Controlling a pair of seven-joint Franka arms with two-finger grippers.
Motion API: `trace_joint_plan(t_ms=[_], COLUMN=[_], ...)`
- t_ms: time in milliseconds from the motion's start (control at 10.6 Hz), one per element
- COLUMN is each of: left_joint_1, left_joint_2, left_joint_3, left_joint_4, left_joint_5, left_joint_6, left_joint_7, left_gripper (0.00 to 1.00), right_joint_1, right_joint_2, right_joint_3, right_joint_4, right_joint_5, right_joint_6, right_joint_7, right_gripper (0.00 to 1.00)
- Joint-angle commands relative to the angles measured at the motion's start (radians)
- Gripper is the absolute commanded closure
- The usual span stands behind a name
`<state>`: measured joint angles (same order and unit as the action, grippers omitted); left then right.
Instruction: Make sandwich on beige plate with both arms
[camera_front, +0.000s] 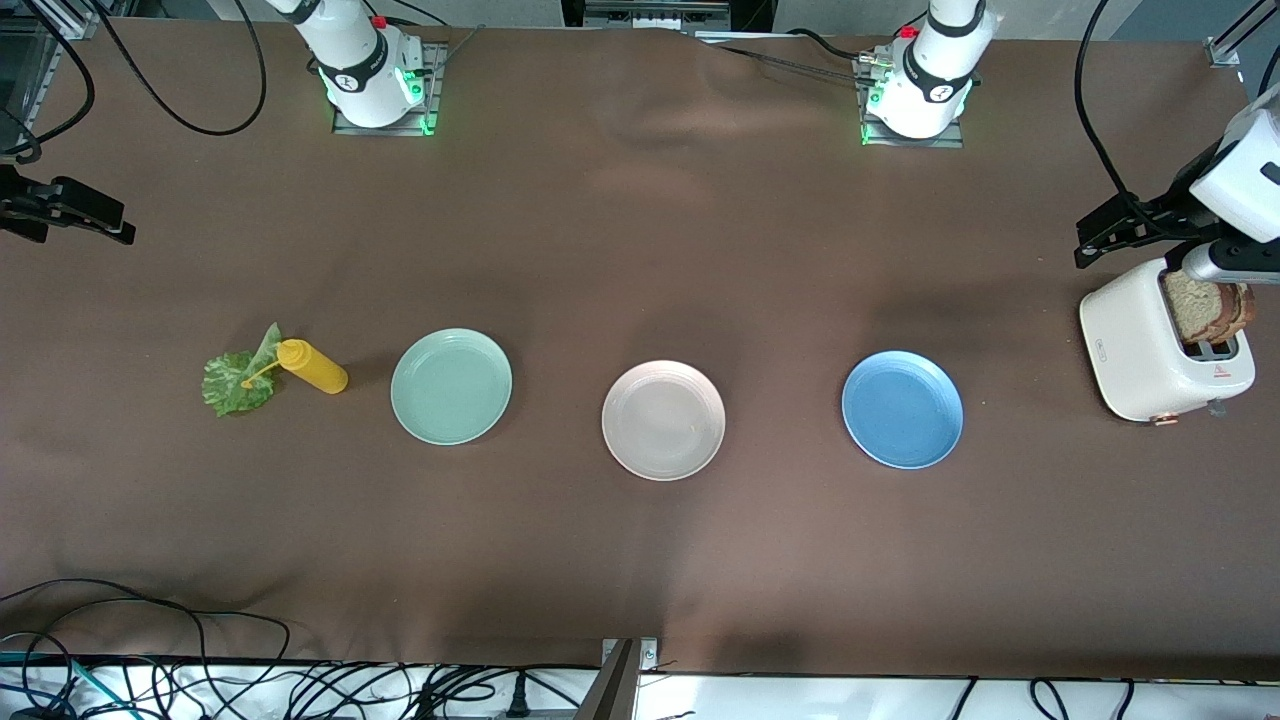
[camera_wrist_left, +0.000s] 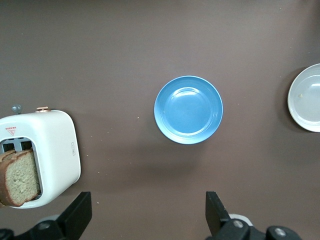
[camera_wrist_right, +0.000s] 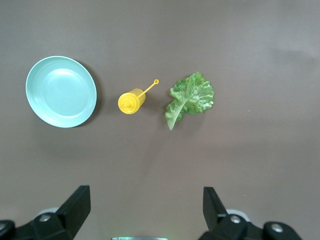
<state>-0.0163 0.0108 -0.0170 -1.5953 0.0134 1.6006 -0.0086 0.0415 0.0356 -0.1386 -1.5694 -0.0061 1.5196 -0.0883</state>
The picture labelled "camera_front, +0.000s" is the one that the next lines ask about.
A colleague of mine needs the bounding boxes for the beige plate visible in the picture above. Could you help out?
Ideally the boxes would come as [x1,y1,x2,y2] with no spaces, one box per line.
[601,360,727,482]

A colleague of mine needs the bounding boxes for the green plate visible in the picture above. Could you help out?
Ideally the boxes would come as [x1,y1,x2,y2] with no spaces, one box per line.
[390,328,514,446]

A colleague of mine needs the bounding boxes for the brown bread slice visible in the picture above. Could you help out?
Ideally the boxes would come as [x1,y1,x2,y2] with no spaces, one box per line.
[1215,282,1257,339]
[1163,270,1226,344]

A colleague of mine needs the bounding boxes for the thin grey rod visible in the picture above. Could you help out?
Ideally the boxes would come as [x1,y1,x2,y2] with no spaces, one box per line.
[428,24,487,81]

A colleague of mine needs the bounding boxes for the grey power strip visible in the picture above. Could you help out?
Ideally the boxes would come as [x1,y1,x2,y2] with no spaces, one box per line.
[560,0,776,36]

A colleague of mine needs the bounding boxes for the thin grey base cable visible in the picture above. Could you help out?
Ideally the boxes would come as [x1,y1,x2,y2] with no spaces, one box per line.
[695,38,873,81]

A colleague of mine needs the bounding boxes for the white toaster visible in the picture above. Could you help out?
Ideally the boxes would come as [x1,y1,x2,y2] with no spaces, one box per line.
[1078,257,1258,428]

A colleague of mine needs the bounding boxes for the brown tablecloth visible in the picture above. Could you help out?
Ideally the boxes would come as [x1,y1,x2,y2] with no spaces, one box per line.
[0,15,1280,683]

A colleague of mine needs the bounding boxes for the silver metal bracket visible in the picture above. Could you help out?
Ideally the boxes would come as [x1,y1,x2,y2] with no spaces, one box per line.
[600,637,659,673]

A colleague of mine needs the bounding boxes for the green lettuce leaf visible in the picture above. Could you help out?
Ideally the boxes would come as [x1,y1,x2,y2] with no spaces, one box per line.
[202,322,284,418]

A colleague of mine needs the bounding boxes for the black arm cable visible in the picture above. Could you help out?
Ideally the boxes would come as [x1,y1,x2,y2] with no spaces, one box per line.
[85,0,268,136]
[1073,0,1151,236]
[0,0,96,166]
[1245,40,1280,101]

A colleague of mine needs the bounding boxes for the dark grey post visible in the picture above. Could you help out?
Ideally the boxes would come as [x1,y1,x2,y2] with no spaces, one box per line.
[588,640,641,720]

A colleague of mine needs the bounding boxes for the thick black base cable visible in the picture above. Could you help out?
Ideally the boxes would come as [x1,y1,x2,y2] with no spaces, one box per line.
[785,28,871,63]

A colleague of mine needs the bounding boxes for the long black floor cable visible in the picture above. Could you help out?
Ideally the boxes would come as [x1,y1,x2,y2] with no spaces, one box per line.
[0,578,291,691]

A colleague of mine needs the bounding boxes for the yellow mustard squeeze bottle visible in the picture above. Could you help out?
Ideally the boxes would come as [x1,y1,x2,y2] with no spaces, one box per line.
[241,339,349,395]

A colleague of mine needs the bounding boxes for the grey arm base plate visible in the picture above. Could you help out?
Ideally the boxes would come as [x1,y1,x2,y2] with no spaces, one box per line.
[858,55,966,151]
[330,45,443,137]

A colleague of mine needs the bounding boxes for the aluminium frame profile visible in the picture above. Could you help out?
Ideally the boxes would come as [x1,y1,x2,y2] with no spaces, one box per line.
[1205,0,1280,69]
[0,0,101,166]

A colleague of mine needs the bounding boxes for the blue plate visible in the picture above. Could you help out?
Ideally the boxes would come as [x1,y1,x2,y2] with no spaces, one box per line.
[841,350,965,470]

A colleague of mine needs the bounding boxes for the teal cable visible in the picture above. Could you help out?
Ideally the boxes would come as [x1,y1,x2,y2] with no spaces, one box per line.
[0,650,106,716]

